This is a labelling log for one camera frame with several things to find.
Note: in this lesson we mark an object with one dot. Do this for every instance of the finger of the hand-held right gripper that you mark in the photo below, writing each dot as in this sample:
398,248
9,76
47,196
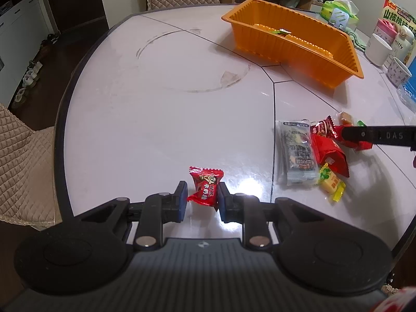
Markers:
357,135

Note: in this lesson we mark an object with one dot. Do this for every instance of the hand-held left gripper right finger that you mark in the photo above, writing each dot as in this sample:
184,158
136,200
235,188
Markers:
222,202

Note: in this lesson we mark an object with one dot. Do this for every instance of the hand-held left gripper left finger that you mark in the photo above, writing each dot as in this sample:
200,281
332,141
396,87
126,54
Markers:
182,199

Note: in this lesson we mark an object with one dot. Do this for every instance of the large red snack packet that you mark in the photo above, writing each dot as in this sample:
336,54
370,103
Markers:
330,156
364,146

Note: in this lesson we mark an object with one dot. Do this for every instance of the orange candy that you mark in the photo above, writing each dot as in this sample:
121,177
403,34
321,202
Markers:
345,118

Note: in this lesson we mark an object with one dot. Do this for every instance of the red cartoon milk candy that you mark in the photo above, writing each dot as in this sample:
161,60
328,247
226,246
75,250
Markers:
204,187

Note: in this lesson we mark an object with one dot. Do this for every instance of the dark red small candy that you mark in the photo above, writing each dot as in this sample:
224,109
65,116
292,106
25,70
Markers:
321,128

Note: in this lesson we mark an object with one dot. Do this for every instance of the yellow candy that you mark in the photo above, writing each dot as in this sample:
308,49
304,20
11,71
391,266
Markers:
331,182

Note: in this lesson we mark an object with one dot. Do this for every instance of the grey seaweed snack packet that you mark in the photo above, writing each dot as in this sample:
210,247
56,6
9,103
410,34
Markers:
297,151

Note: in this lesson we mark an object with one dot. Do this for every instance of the orange plastic tray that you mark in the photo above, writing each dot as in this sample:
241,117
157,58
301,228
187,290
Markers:
292,55

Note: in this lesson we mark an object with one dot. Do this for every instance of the blue box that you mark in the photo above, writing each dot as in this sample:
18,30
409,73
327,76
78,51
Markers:
411,87

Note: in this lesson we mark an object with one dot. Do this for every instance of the patterned white cup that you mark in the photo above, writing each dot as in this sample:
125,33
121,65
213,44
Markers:
398,71

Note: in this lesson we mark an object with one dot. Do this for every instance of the white mug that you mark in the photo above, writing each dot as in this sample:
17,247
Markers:
377,50

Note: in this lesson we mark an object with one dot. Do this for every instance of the white rabbit print bottle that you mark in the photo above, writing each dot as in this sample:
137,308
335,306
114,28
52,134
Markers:
402,44

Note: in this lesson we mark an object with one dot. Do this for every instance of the green folded cloth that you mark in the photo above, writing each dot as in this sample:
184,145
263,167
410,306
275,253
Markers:
357,39

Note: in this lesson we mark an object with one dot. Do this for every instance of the pink lid bottle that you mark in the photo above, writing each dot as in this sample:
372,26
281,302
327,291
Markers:
385,27

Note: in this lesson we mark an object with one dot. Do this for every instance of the grey phone stand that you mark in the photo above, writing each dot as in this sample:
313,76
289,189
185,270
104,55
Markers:
338,18

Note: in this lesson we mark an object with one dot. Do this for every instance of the walnut snack bag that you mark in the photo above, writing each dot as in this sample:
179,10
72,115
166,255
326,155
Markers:
396,14

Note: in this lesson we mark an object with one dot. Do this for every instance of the green tissue pack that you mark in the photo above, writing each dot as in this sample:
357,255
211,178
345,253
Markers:
326,10

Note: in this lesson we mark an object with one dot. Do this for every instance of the red patterned clothing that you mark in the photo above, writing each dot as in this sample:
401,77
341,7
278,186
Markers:
398,302

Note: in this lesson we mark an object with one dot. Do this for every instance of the row of shoes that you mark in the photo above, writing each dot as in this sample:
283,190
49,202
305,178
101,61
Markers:
31,71

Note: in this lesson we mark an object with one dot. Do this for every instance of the dark wooden door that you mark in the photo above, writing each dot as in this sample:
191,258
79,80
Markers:
78,0

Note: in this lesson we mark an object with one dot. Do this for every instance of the white cabinet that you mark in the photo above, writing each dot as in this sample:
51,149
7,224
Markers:
16,39

